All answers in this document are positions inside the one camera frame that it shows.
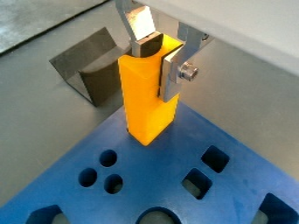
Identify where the blue shape sorter board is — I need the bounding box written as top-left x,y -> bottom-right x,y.
0,105 -> 299,224

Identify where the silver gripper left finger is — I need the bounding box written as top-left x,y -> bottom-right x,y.
115,0 -> 164,58

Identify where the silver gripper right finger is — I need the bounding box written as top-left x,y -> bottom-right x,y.
159,22 -> 214,102

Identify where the black curved holder block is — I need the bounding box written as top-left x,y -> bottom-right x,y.
51,28 -> 130,107

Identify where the yellow arch block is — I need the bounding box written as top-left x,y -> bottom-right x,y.
118,35 -> 182,146

